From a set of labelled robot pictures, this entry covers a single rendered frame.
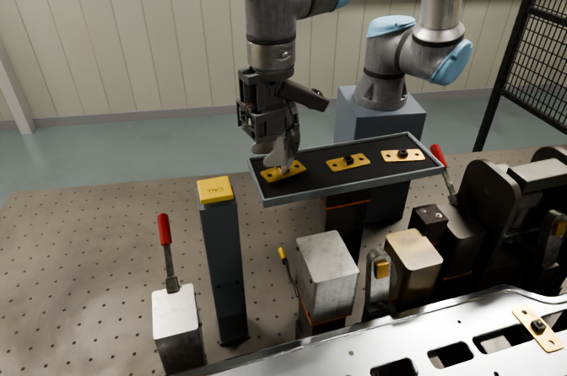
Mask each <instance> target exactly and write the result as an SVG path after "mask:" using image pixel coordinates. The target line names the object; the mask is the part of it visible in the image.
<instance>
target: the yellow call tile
mask: <svg viewBox="0 0 567 376"><path fill-rule="evenodd" d="M197 188H198V193H199V197H200V202H201V204H202V205H203V204H208V203H213V202H217V201H226V200H231V199H233V198H234V195H233V191H232V189H231V186H230V181H229V177H228V176H222V177H217V178H212V179H207V180H198V181H197Z"/></svg>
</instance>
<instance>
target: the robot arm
mask: <svg viewBox="0 0 567 376"><path fill-rule="evenodd" d="M349 1H350V0H244V4H245V18H246V52H247V63H248V64H249V67H244V68H241V69H238V79H239V91H240V98H239V99H236V100H235V101H236V111H237V121H238V126H241V127H242V129H243V130H244V131H245V132H246V133H247V134H248V135H249V136H250V137H251V138H252V139H253V140H254V141H255V142H256V143H254V144H253V145H252V147H251V152H252V153H253V154H268V155H267V156H266V157H265V158H264V160H263V164H264V166H266V167H273V166H275V168H276V169H277V168H278V166H281V174H285V173H286V172H287V171H288V169H289V167H290V166H291V164H292V163H293V161H294V157H295V156H296V155H297V152H298V149H299V146H300V123H299V114H298V109H297V107H296V105H295V102H296V103H298V104H301V105H304V106H305V107H307V108H308V109H311V110H318V111H320V112H324V111H325V110H326V108H327V106H328V105H329V103H330V101H329V100H328V99H326V98H325V97H324V96H323V94H322V93H321V91H320V90H318V89H310V88H307V87H306V86H304V85H301V84H299V83H296V82H294V81H292V80H289V79H288V78H291V77H292V76H293V75H294V63H295V38H296V21H297V20H300V19H306V18H309V17H312V16H315V15H318V14H321V13H326V12H328V13H330V12H333V11H335V10H336V9H337V8H341V7H343V6H345V5H346V4H348V3H349ZM461 8H462V0H421V10H420V21H419V22H418V23H415V19H414V18H413V17H409V16H402V15H393V16H385V17H380V18H377V19H374V20H372V21H371V22H370V25H369V29H368V35H367V36H366V38H367V41H366V48H365V56H364V69H363V73H362V75H361V77H360V79H359V81H358V83H357V85H356V88H355V90H354V100H355V101H356V102H357V103H358V104H359V105H361V106H363V107H365V108H368V109H371V110H380V111H390V110H398V109H401V108H402V107H403V106H405V105H406V103H407V100H408V90H407V84H406V78H405V75H406V74H408V75H411V76H413V77H416V78H420V79H423V80H425V81H428V82H430V83H435V84H439V85H441V86H446V85H449V84H451V83H453V82H454V81H455V80H456V79H457V78H458V76H459V75H460V74H461V73H462V71H463V69H464V67H465V66H466V65H467V62H468V60H469V57H470V56H471V53H472V49H473V44H472V42H471V41H469V40H467V39H465V40H464V33H465V27H464V25H463V24H462V23H461V22H460V21H459V19H460V13H461ZM239 107H240V111H239ZM240 118H241V120H240ZM284 132H285V133H284Z"/></svg>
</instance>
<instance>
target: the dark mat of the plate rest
mask: <svg viewBox="0 0 567 376"><path fill-rule="evenodd" d="M398 149H407V150H408V149H418V150H420V151H421V153H422V154H423V156H424V157H425V160H424V161H408V162H390V163H387V162H385V161H384V159H383V158H382V156H381V151H390V150H398ZM358 153H362V154H363V155H364V156H365V157H366V158H367V159H368V160H369V161H370V164H368V165H365V166H361V167H357V168H353V169H347V170H344V171H340V172H336V173H334V172H332V171H331V169H330V168H329V167H328V166H327V161H328V160H332V159H336V158H342V157H346V156H349V155H355V154H358ZM263 160H264V158H262V159H257V160H252V161H251V165H252V168H253V170H254V172H255V175H256V178H257V181H258V183H259V186H260V187H261V190H262V194H263V196H264V198H265V199H268V198H272V197H276V196H285V195H289V194H294V193H299V192H303V191H312V190H316V189H321V188H326V187H330V186H335V185H344V184H348V183H353V182H358V181H362V180H371V179H375V178H380V177H385V176H389V175H398V174H402V173H407V172H412V171H416V170H421V169H429V168H434V167H439V165H438V164H437V163H436V162H435V161H434V160H433V159H432V158H431V157H430V156H429V155H428V154H427V153H426V152H425V151H424V150H423V149H422V148H421V147H420V146H419V145H418V144H417V143H415V142H414V141H413V140H412V139H411V138H410V137H409V136H408V135H406V136H400V137H391V138H386V139H381V140H374V141H369V142H360V143H355V144H349V145H344V146H339V147H334V148H324V149H318V150H313V151H308V152H303V153H297V155H296V156H295V157H294V160H298V161H299V162H300V163H301V164H302V165H303V166H304V167H306V171H305V172H302V173H299V174H297V175H293V176H290V177H288V178H285V179H282V180H278V181H276V182H273V183H268V182H267V181H266V180H265V179H264V178H263V177H262V176H261V171H263V170H266V169H271V168H273V167H275V166H273V167H266V166H264V164H263Z"/></svg>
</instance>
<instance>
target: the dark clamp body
mask: <svg viewBox="0 0 567 376"><path fill-rule="evenodd" d="M439 209H440V210H441V211H442V212H443V213H444V214H445V215H446V217H447V218H448V219H449V221H448V224H447V226H446V229H445V233H444V236H443V239H442V241H441V243H438V244H437V248H436V250H437V252H438V253H439V254H440V256H441V257H442V259H443V263H442V266H441V268H440V272H439V275H438V277H437V280H436V283H435V287H434V290H433V292H432V294H431V297H430V303H434V302H438V301H441V300H444V299H448V298H453V297H455V296H456V295H457V292H458V290H459V287H460V286H461V283H462V279H463V278H464V275H466V274H469V273H471V272H472V268H473V264H474V261H475V260H476V257H477V255H478V252H479V250H480V247H481V245H482V242H483V240H484V237H485V235H486V233H487V229H486V228H485V227H484V226H483V225H482V224H481V223H480V222H479V221H478V220H477V219H476V218H475V217H474V216H473V215H472V214H471V213H470V212H469V211H468V210H467V209H466V208H465V207H464V206H463V205H460V206H454V205H453V204H450V205H446V206H443V207H439Z"/></svg>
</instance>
